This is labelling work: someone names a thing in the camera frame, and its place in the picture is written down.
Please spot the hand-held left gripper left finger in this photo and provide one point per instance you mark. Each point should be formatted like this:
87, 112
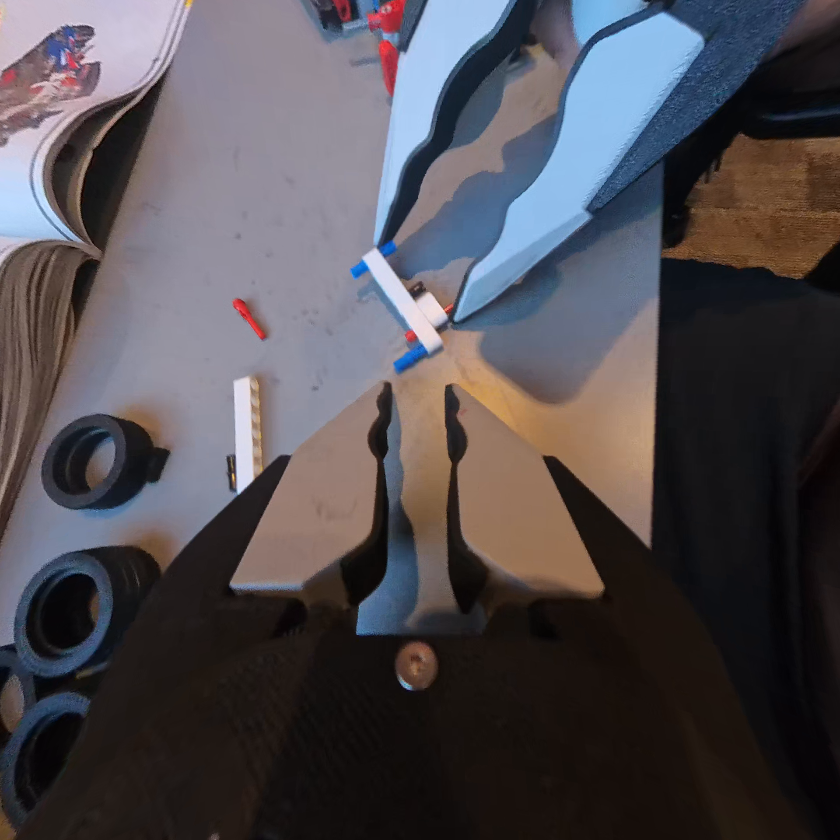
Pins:
315, 518

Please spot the grey desk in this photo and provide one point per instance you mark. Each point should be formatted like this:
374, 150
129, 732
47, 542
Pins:
262, 197

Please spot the white toy beam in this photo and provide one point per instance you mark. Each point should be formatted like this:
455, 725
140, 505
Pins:
401, 298
244, 433

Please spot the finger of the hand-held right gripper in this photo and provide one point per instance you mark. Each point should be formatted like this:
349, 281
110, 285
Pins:
623, 118
426, 79

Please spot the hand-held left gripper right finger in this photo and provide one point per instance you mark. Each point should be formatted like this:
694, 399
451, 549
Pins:
518, 525

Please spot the red black toy model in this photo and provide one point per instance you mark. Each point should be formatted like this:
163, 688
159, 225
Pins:
388, 59

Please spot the black rubber toy tire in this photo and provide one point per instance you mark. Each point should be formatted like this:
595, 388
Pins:
39, 646
65, 489
5, 682
19, 735

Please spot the open instruction booklet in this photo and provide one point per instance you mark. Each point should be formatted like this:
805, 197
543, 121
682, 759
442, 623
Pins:
39, 164

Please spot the person's black pants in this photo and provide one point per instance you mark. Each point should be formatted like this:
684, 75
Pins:
741, 459

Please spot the person's right forearm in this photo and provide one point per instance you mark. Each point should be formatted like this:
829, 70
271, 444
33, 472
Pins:
807, 59

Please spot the small white toy connector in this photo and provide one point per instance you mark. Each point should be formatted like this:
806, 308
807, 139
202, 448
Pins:
434, 308

